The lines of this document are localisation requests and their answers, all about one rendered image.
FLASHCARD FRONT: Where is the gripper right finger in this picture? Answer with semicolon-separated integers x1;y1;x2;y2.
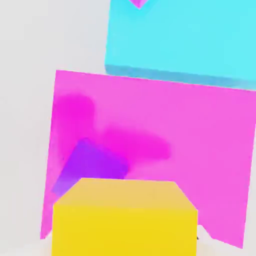
196;224;224;256

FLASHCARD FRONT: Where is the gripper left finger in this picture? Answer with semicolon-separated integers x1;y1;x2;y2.
34;229;53;256

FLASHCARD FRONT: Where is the small yellow cube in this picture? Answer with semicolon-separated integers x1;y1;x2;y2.
51;177;199;256

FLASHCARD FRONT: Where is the small purple cube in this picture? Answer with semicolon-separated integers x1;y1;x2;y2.
51;137;129;198
127;0;150;10

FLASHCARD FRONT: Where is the large pink box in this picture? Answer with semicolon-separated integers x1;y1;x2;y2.
39;69;256;250

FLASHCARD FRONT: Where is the large cyan box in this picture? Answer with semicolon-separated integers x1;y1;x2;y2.
104;0;256;91

